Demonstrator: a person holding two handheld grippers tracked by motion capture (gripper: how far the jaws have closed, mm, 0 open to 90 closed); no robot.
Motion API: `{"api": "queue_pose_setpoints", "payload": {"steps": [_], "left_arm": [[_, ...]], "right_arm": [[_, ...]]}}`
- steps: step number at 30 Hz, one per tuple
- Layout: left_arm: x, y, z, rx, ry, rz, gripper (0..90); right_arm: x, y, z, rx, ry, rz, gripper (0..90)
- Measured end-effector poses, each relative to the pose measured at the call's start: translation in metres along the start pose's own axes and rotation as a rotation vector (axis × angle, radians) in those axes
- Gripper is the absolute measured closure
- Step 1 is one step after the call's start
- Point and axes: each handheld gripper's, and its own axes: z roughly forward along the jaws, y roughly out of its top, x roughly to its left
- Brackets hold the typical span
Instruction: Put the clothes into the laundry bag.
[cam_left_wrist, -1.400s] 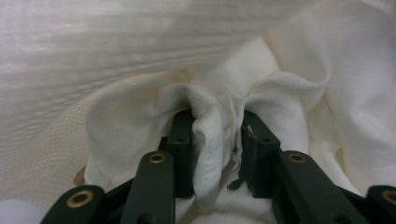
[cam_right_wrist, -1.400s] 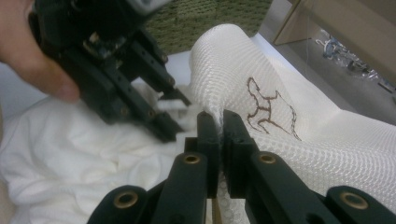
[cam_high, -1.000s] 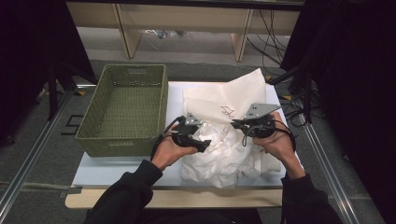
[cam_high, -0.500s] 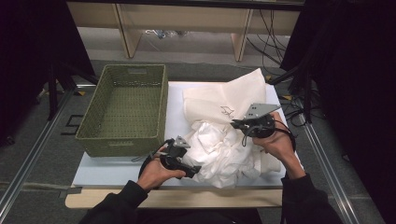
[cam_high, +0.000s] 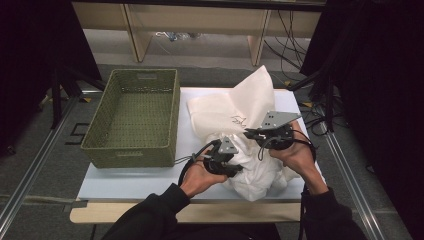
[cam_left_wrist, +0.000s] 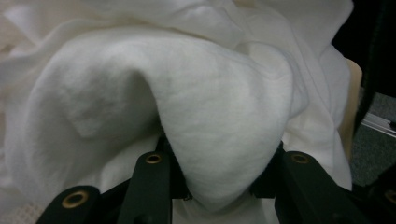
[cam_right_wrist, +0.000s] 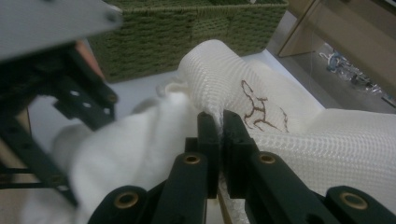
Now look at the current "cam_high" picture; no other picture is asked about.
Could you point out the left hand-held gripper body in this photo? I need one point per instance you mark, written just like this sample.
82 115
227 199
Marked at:
221 156

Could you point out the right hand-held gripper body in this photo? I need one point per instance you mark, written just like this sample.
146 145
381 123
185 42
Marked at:
278 133

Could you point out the cream mesh laundry bag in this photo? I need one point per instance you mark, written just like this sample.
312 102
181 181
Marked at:
240 100

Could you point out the green woven basket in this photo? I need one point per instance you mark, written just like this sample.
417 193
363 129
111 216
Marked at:
133 116

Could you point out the person's left hand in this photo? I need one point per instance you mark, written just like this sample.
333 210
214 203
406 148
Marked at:
200 178

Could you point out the person's right hand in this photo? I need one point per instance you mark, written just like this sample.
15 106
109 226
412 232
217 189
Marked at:
298 156

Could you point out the person's dark lap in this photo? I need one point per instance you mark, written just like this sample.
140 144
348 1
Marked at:
226 232

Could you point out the black metal stand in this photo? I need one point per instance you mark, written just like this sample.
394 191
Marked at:
56 96
328 100

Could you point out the black curtain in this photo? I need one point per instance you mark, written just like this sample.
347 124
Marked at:
383 100
30 50

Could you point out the clear plastic clutter under desk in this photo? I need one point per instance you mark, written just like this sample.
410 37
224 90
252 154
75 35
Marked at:
176 35

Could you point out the light wooden desk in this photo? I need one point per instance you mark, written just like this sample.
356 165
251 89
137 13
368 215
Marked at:
200 20

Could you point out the aluminium floor rail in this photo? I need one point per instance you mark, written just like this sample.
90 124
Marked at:
30 173
353 186

